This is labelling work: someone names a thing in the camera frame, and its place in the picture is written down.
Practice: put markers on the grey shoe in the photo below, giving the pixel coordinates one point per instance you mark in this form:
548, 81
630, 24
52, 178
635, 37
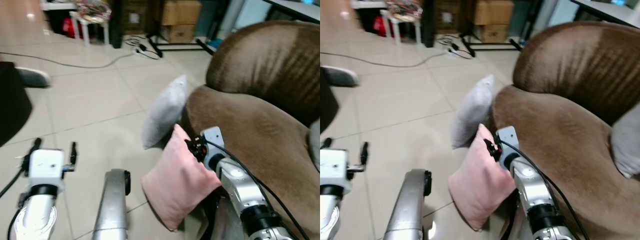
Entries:
34, 76
342, 76

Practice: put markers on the black metal stand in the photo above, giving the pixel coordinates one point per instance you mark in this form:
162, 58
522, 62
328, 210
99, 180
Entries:
428, 25
116, 25

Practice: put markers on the brown fabric sofa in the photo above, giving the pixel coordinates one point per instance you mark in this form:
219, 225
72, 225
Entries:
260, 135
565, 135

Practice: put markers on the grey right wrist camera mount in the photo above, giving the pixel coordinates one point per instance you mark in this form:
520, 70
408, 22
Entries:
509, 139
214, 139

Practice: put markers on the black trouser leg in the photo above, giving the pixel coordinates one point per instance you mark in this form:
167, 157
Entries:
12, 102
327, 102

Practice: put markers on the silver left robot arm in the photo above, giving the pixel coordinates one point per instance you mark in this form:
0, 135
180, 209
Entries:
37, 215
329, 215

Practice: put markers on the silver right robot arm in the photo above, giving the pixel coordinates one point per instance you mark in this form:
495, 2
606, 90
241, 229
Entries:
537, 195
247, 195

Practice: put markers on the light grey pillow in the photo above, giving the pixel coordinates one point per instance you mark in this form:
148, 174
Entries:
472, 112
315, 145
165, 112
627, 142

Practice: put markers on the pink pillow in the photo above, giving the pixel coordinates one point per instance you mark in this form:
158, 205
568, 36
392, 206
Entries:
177, 185
477, 185

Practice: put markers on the white power strip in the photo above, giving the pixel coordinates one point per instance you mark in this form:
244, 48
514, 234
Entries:
141, 48
455, 48

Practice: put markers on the white stool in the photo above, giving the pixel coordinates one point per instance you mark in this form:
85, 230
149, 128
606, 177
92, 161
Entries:
86, 31
396, 31

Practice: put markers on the grey table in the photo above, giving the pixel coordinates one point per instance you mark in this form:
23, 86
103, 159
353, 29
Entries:
295, 9
607, 10

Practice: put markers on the red bag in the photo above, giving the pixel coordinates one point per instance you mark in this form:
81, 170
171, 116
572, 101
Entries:
71, 27
381, 26

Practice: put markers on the small cardboard box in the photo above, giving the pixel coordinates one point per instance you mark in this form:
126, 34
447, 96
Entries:
181, 33
494, 33

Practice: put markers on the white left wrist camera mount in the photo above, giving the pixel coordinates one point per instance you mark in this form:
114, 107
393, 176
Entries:
45, 167
332, 167

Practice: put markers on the large cardboard box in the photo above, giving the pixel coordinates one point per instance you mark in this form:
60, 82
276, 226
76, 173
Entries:
493, 11
181, 11

